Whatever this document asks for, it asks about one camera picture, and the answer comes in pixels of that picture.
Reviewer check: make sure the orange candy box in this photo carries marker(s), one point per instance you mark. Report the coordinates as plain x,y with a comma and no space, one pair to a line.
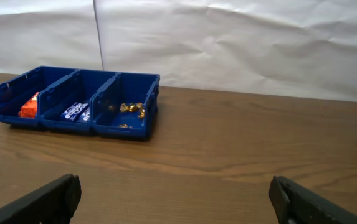
33,101
25,113

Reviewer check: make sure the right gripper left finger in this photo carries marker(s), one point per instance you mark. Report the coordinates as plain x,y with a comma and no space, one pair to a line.
47,205

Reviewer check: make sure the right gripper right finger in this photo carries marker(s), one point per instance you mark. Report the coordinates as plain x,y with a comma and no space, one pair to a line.
302,205

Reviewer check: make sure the blue candy pack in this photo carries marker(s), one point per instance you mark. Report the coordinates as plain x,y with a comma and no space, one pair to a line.
85,117
72,110

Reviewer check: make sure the blue tray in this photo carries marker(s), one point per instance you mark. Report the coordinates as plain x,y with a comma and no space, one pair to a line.
72,82

